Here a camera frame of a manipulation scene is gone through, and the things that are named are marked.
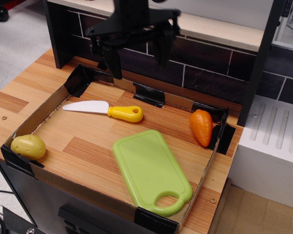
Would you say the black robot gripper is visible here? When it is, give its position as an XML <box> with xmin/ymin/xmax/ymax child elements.
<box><xmin>85</xmin><ymin>0</ymin><xmax>181</xmax><ymax>79</ymax></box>

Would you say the toy knife yellow handle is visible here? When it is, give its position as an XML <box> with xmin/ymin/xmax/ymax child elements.
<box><xmin>62</xmin><ymin>100</ymin><xmax>144</xmax><ymax>123</ymax></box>

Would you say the green plastic cutting board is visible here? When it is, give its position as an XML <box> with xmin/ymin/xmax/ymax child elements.
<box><xmin>112</xmin><ymin>130</ymin><xmax>193</xmax><ymax>217</ymax></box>

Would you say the cardboard fence with black tape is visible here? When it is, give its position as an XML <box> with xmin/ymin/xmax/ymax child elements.
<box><xmin>2</xmin><ymin>64</ymin><xmax>241</xmax><ymax>234</ymax></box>

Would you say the orange toy carrot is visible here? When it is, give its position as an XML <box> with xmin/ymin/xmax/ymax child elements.
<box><xmin>189</xmin><ymin>109</ymin><xmax>213</xmax><ymax>147</ymax></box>

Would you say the black chair caster wheel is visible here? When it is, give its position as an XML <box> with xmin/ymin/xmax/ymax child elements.
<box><xmin>0</xmin><ymin>0</ymin><xmax>9</xmax><ymax>22</ymax></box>

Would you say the yellow toy potato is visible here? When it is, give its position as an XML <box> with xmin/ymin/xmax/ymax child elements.
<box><xmin>10</xmin><ymin>135</ymin><xmax>46</xmax><ymax>160</ymax></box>

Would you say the white toy sink drainboard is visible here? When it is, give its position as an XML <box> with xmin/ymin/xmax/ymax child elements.
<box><xmin>229</xmin><ymin>96</ymin><xmax>293</xmax><ymax>207</ymax></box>

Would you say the black shelf frame with tiles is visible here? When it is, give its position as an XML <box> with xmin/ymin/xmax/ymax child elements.
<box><xmin>43</xmin><ymin>0</ymin><xmax>293</xmax><ymax>124</ymax></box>

